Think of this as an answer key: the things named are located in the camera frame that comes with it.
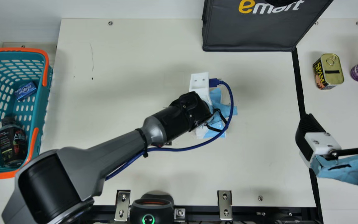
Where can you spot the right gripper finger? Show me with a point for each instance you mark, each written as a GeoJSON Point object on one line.
{"type": "Point", "coordinates": [309, 133]}

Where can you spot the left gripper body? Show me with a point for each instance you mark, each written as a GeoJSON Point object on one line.
{"type": "Point", "coordinates": [218, 99]}

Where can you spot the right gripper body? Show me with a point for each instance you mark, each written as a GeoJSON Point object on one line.
{"type": "Point", "coordinates": [346, 169]}

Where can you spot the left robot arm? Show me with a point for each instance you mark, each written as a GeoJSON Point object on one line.
{"type": "Point", "coordinates": [104, 155]}

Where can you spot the teal shopping basket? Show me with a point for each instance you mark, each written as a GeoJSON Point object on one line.
{"type": "Point", "coordinates": [17, 49]}

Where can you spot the black strip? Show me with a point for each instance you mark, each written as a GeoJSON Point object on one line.
{"type": "Point", "coordinates": [298, 84]}

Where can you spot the rectangular tin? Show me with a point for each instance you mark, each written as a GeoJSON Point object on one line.
{"type": "Point", "coordinates": [334, 81]}

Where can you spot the black device with green light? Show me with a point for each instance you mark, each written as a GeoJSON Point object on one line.
{"type": "Point", "coordinates": [151, 214]}

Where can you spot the small blue gum box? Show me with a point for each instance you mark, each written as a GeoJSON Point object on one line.
{"type": "Point", "coordinates": [25, 90]}

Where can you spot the dark coffee bottle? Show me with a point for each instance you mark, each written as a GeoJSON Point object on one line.
{"type": "Point", "coordinates": [11, 143]}

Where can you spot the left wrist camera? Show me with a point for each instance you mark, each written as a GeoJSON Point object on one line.
{"type": "Point", "coordinates": [199, 82]}

